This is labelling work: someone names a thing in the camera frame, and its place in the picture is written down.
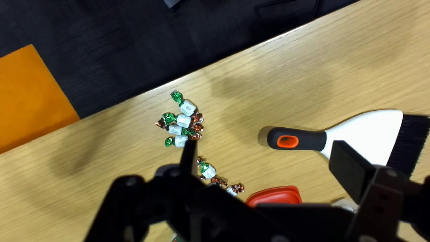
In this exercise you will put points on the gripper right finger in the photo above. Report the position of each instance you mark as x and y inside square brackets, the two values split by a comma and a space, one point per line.
[379, 198]

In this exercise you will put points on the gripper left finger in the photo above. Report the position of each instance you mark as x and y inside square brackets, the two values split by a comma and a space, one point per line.
[174, 198]

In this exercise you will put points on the white plastic object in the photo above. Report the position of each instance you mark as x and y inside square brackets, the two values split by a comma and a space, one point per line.
[344, 203]

